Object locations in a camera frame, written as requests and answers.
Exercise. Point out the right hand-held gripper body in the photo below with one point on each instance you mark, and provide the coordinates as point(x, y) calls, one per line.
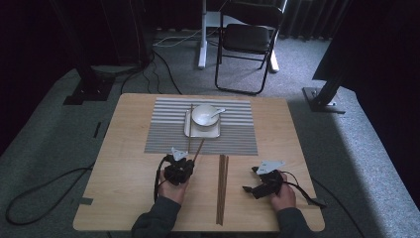
point(272, 183)

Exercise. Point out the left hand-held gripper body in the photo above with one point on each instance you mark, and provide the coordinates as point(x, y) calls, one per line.
point(178, 173)

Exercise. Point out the brown wooden chopstick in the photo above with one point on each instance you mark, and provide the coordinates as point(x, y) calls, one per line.
point(190, 132)
point(199, 149)

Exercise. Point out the row of brown chopsticks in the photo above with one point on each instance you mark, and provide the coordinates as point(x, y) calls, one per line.
point(222, 185)

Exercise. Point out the person's right hand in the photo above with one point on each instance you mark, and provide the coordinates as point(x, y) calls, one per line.
point(284, 198)

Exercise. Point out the person's left hand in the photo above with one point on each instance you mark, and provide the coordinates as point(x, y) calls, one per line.
point(173, 193)

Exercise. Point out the white square plate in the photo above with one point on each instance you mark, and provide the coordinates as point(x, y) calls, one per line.
point(201, 134)

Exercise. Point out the grey striped placemat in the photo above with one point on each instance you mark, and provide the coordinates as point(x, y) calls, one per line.
point(165, 132)

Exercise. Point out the white bowl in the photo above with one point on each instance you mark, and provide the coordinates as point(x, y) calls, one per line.
point(203, 115)

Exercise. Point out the white spoon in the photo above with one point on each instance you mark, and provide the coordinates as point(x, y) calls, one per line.
point(216, 113)

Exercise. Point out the grey tape piece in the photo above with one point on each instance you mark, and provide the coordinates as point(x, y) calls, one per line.
point(85, 201)

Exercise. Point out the black stand with base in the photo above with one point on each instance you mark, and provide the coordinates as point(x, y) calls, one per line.
point(89, 91)

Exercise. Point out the black folding chair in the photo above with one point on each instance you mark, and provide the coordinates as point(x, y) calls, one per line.
point(246, 38)

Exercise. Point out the metal stand with base plate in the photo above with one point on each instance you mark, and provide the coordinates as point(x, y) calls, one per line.
point(322, 100)

